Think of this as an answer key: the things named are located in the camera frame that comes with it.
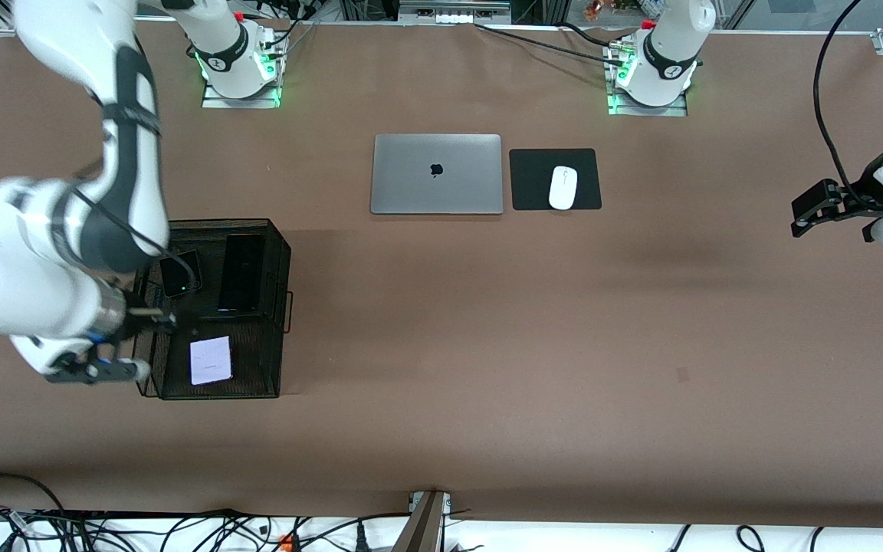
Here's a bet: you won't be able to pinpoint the black flip phone dual cameras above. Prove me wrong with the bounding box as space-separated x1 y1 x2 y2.
159 248 204 299

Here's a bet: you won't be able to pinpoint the long black slab phone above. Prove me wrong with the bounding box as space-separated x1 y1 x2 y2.
216 233 267 314

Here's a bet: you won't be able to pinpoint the white computer mouse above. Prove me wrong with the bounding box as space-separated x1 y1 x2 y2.
548 165 579 212

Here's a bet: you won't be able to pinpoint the black mouse pad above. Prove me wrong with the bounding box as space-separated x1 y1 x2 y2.
508 147 603 212

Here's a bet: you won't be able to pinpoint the silver closed laptop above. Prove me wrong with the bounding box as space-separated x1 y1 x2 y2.
369 133 504 216

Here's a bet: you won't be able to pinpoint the white power strip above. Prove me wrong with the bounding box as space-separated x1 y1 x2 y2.
399 0 513 25

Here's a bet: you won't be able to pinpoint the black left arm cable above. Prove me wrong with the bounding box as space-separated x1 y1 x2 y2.
812 0 873 209

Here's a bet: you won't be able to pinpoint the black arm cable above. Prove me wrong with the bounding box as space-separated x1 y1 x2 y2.
812 0 873 209
72 186 176 260

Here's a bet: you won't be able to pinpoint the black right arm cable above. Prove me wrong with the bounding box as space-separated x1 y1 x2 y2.
72 186 176 260

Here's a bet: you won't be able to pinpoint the black wire mesh tiered tray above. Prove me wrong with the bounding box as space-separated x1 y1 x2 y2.
130 218 294 402

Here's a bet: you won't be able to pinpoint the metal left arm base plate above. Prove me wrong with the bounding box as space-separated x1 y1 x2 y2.
607 42 690 118

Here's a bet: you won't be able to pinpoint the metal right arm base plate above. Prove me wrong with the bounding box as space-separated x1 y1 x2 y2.
202 46 283 110

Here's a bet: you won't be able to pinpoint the black cable across table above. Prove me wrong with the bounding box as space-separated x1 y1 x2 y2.
474 22 615 65

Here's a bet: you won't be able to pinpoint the aluminium profile post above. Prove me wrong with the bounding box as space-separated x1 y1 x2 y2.
391 491 452 552

